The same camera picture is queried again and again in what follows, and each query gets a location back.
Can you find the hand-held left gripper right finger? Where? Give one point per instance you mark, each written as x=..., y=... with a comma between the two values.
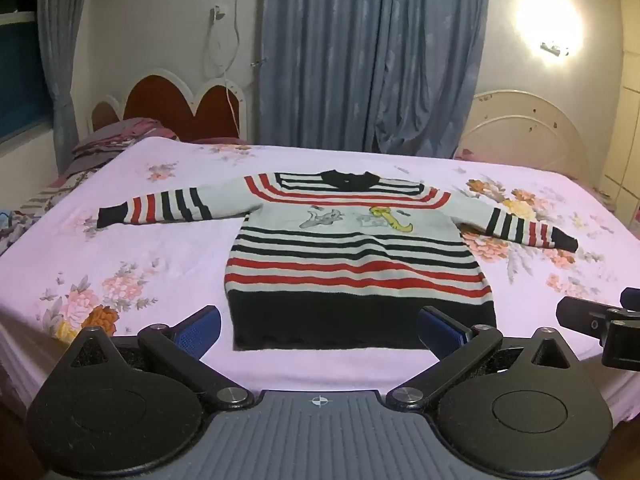
x=440, y=332

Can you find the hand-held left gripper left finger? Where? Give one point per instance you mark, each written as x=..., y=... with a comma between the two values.
x=197, y=332

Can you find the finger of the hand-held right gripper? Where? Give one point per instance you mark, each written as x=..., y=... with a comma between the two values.
x=582, y=315

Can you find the striped knit sweater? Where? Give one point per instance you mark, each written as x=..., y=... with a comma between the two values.
x=350, y=255

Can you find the pink floral bed sheet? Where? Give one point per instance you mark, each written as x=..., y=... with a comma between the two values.
x=150, y=240

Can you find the cream headboard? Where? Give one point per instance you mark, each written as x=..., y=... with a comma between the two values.
x=530, y=130

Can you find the cream wardrobe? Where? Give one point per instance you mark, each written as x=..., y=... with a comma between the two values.
x=625, y=125

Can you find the pink pillow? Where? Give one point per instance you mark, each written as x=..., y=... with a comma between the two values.
x=125, y=130

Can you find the red and white headboard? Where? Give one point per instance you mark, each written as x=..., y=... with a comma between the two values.
x=160, y=105

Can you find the blue curtain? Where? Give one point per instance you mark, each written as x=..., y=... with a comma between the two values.
x=65, y=60
x=370, y=50

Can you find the window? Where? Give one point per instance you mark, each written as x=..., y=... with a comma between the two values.
x=20, y=70

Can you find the wall lamp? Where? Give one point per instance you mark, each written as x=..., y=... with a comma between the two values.
x=555, y=48

